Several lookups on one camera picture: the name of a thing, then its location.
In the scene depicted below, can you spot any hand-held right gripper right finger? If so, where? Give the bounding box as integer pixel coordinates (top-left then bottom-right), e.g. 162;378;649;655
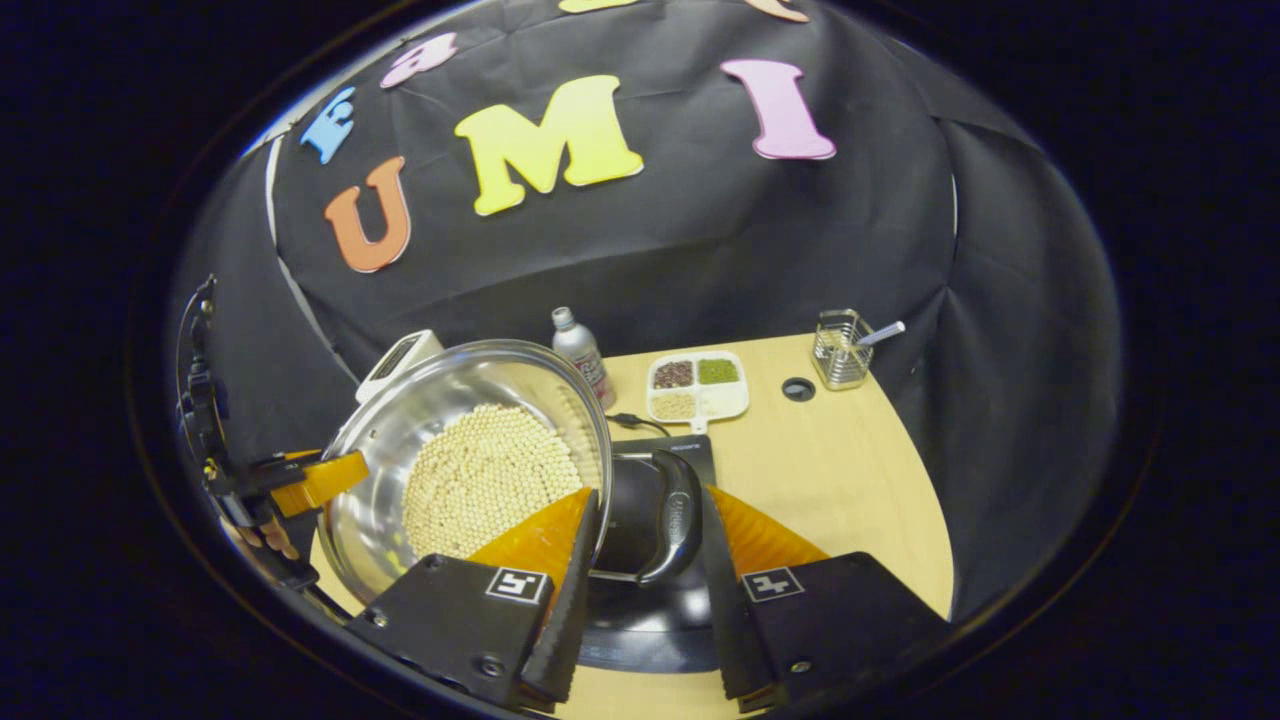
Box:
697;484;952;714

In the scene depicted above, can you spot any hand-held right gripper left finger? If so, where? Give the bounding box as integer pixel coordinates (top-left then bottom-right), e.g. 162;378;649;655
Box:
344;486;602;714

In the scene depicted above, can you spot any black induction cooktop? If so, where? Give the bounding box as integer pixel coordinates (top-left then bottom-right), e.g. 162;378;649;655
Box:
580;434;742;675

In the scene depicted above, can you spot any steel pot with black handle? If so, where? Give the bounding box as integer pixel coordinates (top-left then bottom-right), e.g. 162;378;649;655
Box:
317;337;704;607

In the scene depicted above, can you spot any white toaster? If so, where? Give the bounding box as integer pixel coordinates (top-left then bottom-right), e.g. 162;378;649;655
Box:
354;329;447;405

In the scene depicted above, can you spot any pile of pale beans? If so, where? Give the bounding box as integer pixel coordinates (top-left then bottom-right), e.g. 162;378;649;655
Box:
401;401;584;562

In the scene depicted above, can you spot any white divided dish of grains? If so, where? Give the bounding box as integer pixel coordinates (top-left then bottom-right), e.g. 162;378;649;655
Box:
645;349;751;435

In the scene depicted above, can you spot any silver bottle with pink label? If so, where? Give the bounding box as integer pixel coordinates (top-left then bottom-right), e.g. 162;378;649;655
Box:
550;305;619;412

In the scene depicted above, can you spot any metal mesh holder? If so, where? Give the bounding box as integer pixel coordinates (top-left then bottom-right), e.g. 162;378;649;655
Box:
810;308;876;392

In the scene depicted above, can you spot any black cooktop power cable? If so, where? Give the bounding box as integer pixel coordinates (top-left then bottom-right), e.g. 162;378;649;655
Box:
605;411;674;439

